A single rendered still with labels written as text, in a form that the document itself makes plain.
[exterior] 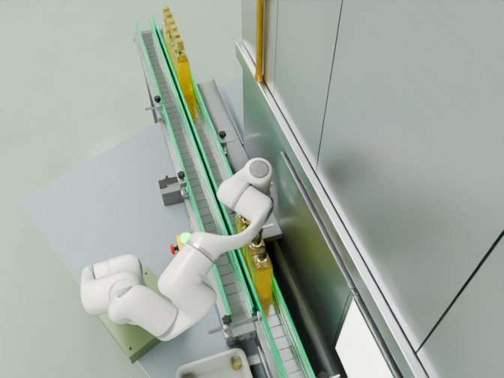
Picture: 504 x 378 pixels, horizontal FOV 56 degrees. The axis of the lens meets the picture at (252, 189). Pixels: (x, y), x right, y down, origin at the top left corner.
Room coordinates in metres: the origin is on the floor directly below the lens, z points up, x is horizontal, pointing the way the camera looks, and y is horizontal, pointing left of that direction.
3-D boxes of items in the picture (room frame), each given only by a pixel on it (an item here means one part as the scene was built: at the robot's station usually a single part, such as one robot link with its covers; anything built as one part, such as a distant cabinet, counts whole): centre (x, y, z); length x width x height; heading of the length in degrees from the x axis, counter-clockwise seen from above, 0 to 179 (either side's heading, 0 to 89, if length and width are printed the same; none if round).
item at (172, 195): (1.25, 0.34, 0.79); 0.08 x 0.08 x 0.08; 18
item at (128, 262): (0.70, 0.39, 1.05); 0.13 x 0.10 x 0.16; 111
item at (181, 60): (1.79, 0.31, 1.02); 0.06 x 0.06 x 0.28; 18
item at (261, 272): (0.74, -0.03, 0.99); 0.06 x 0.06 x 0.21; 19
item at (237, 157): (1.42, 0.08, 0.84); 0.95 x 0.09 x 0.11; 18
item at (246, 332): (0.61, 0.04, 0.85); 0.09 x 0.04 x 0.07; 108
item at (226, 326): (0.60, 0.05, 0.95); 0.17 x 0.03 x 0.12; 108
